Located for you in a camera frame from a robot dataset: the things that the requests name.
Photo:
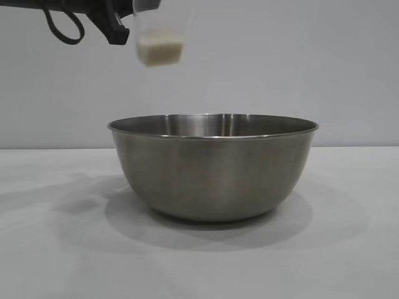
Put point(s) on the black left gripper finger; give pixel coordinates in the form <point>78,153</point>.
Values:
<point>149,3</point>

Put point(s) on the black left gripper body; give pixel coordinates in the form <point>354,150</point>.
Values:
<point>93,7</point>

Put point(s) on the translucent plastic measuring cup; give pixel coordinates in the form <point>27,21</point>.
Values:
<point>162,23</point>

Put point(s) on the white uncooked rice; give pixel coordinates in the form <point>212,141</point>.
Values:
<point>160,53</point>

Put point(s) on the stainless steel mixing bowl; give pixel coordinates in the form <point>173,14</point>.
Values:
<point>212,168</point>

